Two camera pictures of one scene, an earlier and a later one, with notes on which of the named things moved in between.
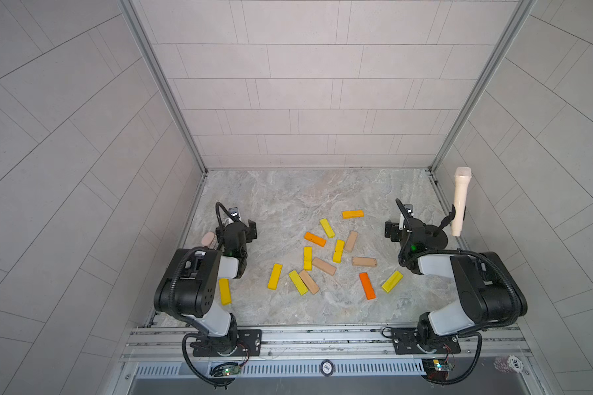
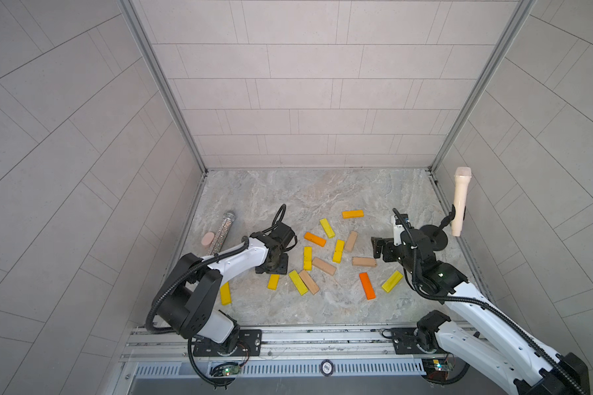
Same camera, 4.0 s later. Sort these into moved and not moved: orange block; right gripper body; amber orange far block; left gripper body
Moved: left gripper body; right gripper body
Not moved: amber orange far block; orange block
